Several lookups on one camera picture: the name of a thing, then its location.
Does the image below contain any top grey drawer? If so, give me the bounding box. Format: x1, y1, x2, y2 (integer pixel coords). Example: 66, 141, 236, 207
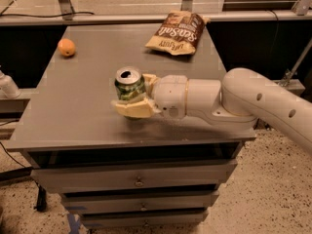
31, 159, 237, 193

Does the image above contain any grey drawer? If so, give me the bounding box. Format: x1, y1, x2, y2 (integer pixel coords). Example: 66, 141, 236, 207
31, 159, 237, 193
61, 190, 219, 215
81, 209, 208, 229

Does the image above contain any metal frame rail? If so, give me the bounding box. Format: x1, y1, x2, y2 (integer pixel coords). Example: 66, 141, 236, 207
0, 10, 312, 26

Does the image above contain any grey drawer cabinet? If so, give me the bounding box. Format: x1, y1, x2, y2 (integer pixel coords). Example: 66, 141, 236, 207
5, 22, 257, 230

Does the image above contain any black cable on floor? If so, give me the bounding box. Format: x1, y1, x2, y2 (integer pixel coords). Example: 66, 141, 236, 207
0, 141, 48, 213

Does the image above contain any green soda can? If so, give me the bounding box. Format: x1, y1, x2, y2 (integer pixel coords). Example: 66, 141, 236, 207
114, 66, 146, 100

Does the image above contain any brown chip bag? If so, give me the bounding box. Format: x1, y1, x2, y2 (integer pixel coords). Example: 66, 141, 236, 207
145, 11, 208, 56

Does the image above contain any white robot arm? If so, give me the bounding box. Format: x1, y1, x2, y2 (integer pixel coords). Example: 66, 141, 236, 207
112, 67, 312, 153

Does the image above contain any black cable on rail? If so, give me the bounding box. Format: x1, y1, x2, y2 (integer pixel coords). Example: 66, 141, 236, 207
0, 11, 96, 19

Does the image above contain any orange fruit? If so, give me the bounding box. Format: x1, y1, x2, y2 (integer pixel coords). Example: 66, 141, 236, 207
58, 38, 76, 57

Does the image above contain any white pipe at left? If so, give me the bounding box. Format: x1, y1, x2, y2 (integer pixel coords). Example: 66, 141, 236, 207
0, 70, 20, 98

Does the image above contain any bottom grey drawer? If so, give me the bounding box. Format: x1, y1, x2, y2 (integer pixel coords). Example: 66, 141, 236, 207
81, 209, 208, 229

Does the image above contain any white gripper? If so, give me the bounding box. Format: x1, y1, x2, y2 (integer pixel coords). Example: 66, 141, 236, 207
111, 73, 188, 119

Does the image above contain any middle grey drawer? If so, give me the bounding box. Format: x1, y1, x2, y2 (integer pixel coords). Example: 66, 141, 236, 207
61, 190, 219, 215

